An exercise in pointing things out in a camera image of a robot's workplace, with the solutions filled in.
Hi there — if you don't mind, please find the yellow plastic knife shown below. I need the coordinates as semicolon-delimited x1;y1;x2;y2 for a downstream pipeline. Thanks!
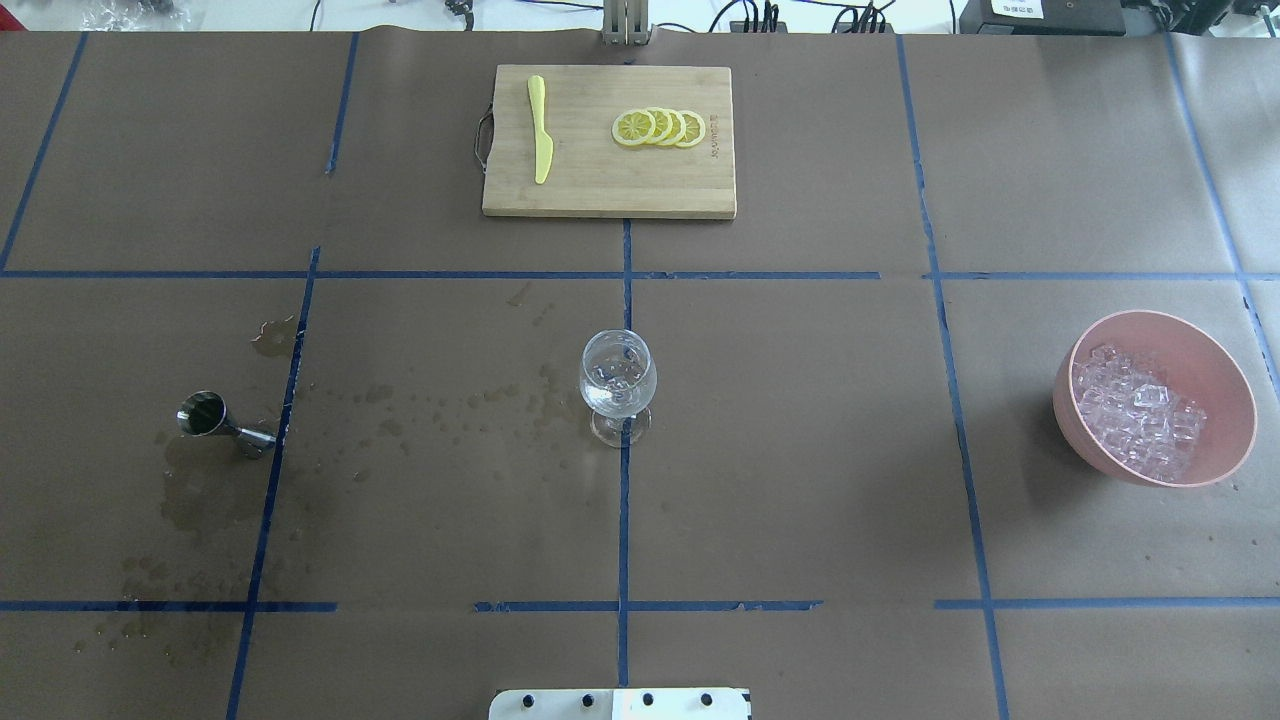
527;76;556;184

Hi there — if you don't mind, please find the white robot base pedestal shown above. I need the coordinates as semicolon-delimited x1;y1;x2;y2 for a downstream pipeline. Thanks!
488;687;753;719

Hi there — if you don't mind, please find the steel jigger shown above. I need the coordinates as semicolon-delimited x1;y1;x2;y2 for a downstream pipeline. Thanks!
175;389;276;459

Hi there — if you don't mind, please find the clear ice cubes pile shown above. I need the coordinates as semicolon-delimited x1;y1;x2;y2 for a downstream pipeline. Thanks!
1069;343;1208;483

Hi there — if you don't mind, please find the aluminium frame post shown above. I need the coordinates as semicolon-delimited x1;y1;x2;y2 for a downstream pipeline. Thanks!
600;0;653;46

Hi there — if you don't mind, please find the clear wine glass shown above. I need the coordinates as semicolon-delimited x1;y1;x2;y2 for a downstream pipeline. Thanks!
579;329;658;448

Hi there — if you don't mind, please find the pink bowl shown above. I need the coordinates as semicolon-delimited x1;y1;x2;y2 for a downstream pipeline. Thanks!
1051;309;1260;489

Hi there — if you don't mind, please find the lemon slice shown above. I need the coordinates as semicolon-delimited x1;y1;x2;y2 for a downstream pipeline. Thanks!
611;109;658;147
658;108;687;147
673;110;707;149
644;108;676;145

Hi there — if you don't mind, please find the black box device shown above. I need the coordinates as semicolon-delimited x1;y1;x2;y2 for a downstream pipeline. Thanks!
957;1;1126;37

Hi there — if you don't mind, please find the bamboo cutting board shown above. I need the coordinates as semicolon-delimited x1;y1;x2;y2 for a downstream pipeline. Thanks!
483;64;739;220

